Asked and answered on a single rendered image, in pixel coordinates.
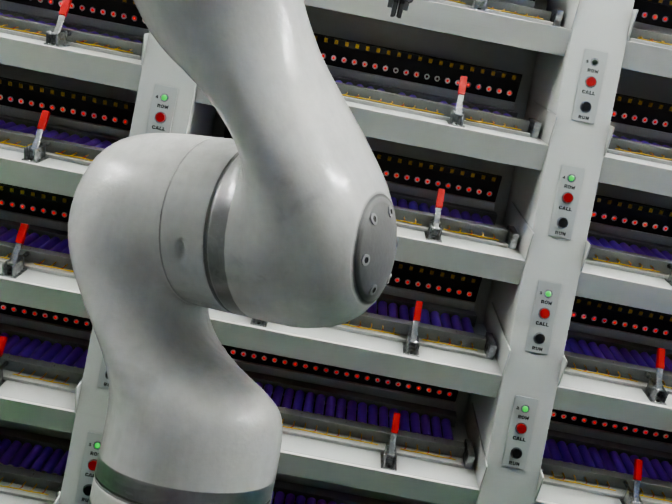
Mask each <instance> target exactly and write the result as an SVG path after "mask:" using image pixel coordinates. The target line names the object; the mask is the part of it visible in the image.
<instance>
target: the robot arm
mask: <svg viewBox="0 0 672 504"><path fill-rule="evenodd" d="M134 3H135V5H136V7H137V9H138V11H139V13H140V15H141V17H142V19H143V21H144V22H145V24H146V26H147V28H148V29H149V31H150V32H151V34H152V35H153V37H154V38H155V40H156V41H157V43H158V44H159V45H160V46H161V47H162V49H163V50H164V51H165V52H166V53H167V54H168V55H169V56H170V57H171V58H172V60H173V61H174V62H175V63H176V64H177V65H178V66H180V67H181V68H182V69H183V71H184V72H185V73H186V74H187V75H188V76H189V77H190V78H191V79H192V80H193V81H194V82H195V83H196V84H197V86H198V87H199V88H200V89H201V90H202V91H203V93H204V94H205V95H206V96H207V98H208V99H209V100H210V102H211V103H212V104H213V106H214V107H215V108H216V110H217V112H218V113H219V115H220V116H221V118H222V120H223V121H224V123H225V124H226V126H227V128H228V130H229V132H230V134H231V136H232V138H233V139H231V138H220V137H210V136H201V135H189V134H176V133H148V134H140V135H135V136H131V137H127V138H124V139H122V140H119V141H117V142H115V143H113V144H111V145H110V146H108V147H107V148H105V149H104V150H103V151H102V152H101V153H100V154H98V155H97V156H96V157H95V159H94V160H93V161H92V162H91V164H90V165H89V167H88V168H87V170H86V171H85V173H84V175H83V176H82V178H81V180H80V182H79V185H78V187H77V189H76V192H75V195H74V198H73V201H72V204H71V208H70V213H69V220H68V247H69V253H70V259H71V264H72V268H73V271H74V275H75V278H76V281H77V284H78V287H79V291H80V294H81V297H82V299H83V302H84V305H85V307H86V310H87V313H88V315H89V318H90V321H91V323H92V326H93V329H94V332H95V334H96V337H97V340H98V343H99V346H100V348H101V351H102V355H103V359H104V362H105V366H106V370H107V376H108V382H109V398H108V410H107V416H106V421H105V426H104V431H103V435H102V440H101V445H100V449H99V454H98V458H97V463H96V468H95V474H94V478H93V483H92V487H91V492H90V497H89V501H88V504H271V500H272V494H273V489H274V484H275V479H276V473H277V468H278V462H279V457H280V451H281V443H282V428H283V425H282V418H281V414H280V411H279V409H278V407H277V406H276V404H275V403H274V401H273V400H272V399H271V398H270V396H269V395H268V394H267V393H266V392H265V391H264V390H263V389H262V388H261V387H260V386H259V385H258V384H257V383H256V382H255V381H253V380H252V379H251V378H250V377H249V376H248V375H247V374H246V373H245V372H244V371H243V370H242V369H241V368H240V367H239V366H238V365H237V364H236V362H235V361H234V360H233V359H232V358H231V356H230V355H229V354H228V353H227V351H226V350H225V348H224V347H223V346H222V344H221V343H220V341H219V339H218V337H217V336H216V334H215V332H214V330H213V327H212V324H211V321H210V317H209V308H210V309H214V310H219V311H223V312H227V313H232V314H237V315H241V316H245V317H249V318H254V319H258V320H262V321H267V322H271V323H276V324H281V325H285V326H290V327H298V328H326V327H333V326H337V325H341V324H344V323H346V322H348V321H351V320H353V319H355V318H357V317H359V316H360V315H362V314H363V313H364V312H365V311H366V310H367V309H368V308H369V307H371V306H372V305H373V304H374V303H375V302H376V300H377V299H378V298H379V296H380V295H381V293H382V291H383V290H384V288H385V286H386V284H388V283H389V281H390V279H391V277H392V274H391V272H392V268H393V265H394V260H395V255H396V247H398V236H397V225H396V218H395V212H394V207H393V202H392V199H391V195H390V191H389V188H388V186H387V183H386V180H385V178H384V175H383V173H382V171H381V169H380V166H379V164H378V162H377V160H376V158H375V156H374V154H373V152H372V150H371V148H370V146H369V144H368V142H367V140H366V138H365V136H364V134H363V132H362V130H361V129H360V127H359V125H358V123H357V121H356V119H355V118H354V116H353V114H352V112H351V110H350V108H349V107H348V105H347V103H346V101H345V99H344V98H343V96H342V94H341V92H340V90H339V88H338V87H337V85H336V83H335V81H334V79H333V77H332V75H331V73H330V72H329V70H328V68H327V66H326V63H325V61H324V59H323V57H322V54H321V52H320V50H319V47H318V45H317V42H316V39H315V36H314V33H313V31H312V28H311V25H310V22H309V18H308V15H307V12H306V9H305V5H304V1H303V0H134Z"/></svg>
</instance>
